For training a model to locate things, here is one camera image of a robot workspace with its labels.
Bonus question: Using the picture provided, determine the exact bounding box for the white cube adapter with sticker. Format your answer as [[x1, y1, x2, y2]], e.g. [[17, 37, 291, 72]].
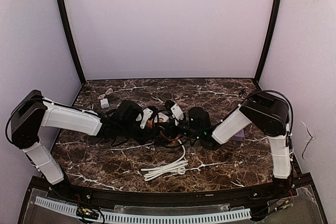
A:
[[154, 112, 170, 123]]

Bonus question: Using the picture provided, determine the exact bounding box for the orange power strip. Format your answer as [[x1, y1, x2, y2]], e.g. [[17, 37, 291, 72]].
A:
[[146, 120, 183, 142]]

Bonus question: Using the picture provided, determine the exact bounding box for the white USB charger with cable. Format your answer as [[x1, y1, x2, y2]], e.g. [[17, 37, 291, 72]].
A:
[[98, 88, 113, 109]]

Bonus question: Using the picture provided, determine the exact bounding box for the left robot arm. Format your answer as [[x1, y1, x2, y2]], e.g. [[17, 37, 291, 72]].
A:
[[5, 90, 153, 185]]

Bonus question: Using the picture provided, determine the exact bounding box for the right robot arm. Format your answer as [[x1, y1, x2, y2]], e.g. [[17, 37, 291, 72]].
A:
[[160, 90, 293, 179]]

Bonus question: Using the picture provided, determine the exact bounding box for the purple power strip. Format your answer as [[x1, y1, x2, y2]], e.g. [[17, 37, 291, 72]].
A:
[[232, 129, 245, 141]]

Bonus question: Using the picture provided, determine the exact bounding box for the white coiled power cord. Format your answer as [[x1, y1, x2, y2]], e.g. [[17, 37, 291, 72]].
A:
[[140, 140, 189, 182]]

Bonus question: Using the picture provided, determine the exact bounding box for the white slotted cable duct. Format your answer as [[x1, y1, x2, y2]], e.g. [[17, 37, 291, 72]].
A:
[[34, 196, 251, 223]]

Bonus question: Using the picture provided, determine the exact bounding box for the black front rail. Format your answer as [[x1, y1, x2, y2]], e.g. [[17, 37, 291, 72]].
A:
[[26, 173, 313, 209]]

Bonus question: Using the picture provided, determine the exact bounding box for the left black frame post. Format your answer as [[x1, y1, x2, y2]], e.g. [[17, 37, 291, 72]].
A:
[[57, 0, 86, 86]]

